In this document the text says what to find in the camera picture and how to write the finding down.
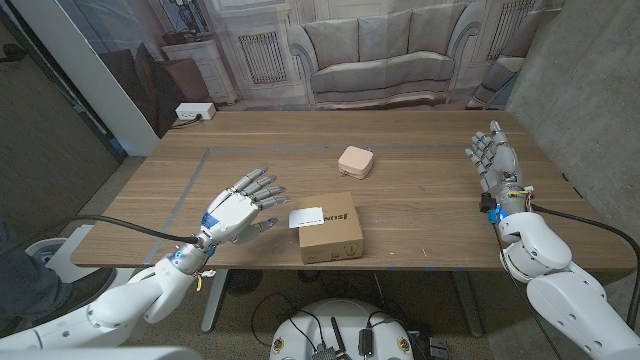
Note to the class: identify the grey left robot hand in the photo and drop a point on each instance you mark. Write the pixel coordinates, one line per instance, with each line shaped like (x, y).
(232, 215)

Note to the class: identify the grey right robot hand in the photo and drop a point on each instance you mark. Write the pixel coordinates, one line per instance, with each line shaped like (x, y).
(502, 165)

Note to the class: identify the white card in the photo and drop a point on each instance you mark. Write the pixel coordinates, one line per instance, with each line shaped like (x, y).
(306, 217)

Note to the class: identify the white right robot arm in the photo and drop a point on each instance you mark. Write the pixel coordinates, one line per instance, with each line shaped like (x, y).
(565, 300)

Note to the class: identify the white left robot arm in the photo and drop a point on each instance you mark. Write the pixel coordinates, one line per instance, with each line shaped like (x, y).
(125, 305)

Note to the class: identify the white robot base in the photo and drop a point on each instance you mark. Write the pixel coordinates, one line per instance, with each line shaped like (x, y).
(345, 320)

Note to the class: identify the brown cardboard package box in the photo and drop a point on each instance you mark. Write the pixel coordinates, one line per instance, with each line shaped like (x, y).
(335, 237)

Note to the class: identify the black round floor object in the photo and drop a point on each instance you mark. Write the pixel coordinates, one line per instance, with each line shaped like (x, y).
(244, 282)

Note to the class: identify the grey table leg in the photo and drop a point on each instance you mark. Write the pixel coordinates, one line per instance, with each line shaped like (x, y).
(467, 305)
(216, 300)

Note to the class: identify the white power strip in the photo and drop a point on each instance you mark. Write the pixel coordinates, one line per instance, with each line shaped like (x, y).
(195, 110)

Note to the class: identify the small pink case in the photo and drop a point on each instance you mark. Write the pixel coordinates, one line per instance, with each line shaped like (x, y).
(355, 161)

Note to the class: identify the black antenna on base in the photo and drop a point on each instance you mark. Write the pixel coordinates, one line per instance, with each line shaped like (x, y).
(338, 335)

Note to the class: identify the printed living room backdrop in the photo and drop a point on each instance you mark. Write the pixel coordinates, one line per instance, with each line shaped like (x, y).
(385, 50)

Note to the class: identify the grey connector on base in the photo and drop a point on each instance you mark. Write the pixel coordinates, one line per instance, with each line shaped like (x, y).
(325, 354)

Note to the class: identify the black adapter on base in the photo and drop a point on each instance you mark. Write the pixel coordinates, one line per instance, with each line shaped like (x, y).
(365, 342)

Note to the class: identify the white robot torso edge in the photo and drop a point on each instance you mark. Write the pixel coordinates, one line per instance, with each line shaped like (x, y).
(100, 354)

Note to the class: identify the black floor box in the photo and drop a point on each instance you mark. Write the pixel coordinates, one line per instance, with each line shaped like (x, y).
(438, 348)

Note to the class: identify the person leg in jeans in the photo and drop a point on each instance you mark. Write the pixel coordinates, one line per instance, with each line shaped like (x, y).
(20, 280)

